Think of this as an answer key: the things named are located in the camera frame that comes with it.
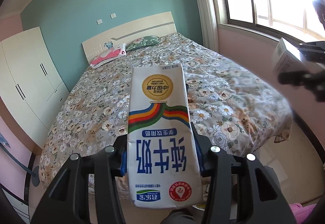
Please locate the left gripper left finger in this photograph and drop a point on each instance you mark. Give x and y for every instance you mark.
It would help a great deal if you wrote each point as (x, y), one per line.
(66, 198)

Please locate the white small box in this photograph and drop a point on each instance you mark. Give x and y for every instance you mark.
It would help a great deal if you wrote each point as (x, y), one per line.
(287, 58)

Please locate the white wardrobe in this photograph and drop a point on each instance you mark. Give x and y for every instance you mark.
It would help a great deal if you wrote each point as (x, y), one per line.
(31, 88)

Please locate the dark curved floor stand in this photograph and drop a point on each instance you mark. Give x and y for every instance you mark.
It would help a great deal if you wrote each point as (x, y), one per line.
(33, 173)

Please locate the pink quilted jacket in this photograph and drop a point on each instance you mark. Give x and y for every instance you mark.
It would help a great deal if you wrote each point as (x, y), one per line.
(301, 212)

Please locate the grey trousers left leg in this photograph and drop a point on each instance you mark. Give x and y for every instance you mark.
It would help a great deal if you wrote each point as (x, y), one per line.
(185, 215)

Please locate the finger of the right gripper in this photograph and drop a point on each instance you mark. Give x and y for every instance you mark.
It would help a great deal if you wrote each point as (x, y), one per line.
(311, 81)
(313, 51)

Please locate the white milk carton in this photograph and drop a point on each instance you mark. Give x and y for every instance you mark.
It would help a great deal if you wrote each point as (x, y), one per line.
(162, 164)

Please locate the white trash bin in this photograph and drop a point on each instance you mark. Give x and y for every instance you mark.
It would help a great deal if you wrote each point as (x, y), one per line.
(200, 206)

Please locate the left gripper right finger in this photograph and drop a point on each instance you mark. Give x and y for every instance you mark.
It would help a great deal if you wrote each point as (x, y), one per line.
(240, 189)

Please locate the pink white pillow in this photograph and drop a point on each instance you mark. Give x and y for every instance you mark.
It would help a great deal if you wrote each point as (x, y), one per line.
(109, 55)

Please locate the cream wooden headboard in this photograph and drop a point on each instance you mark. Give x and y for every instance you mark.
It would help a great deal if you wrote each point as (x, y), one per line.
(160, 24)

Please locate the green floral pillow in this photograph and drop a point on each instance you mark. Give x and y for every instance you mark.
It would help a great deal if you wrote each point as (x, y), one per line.
(143, 42)

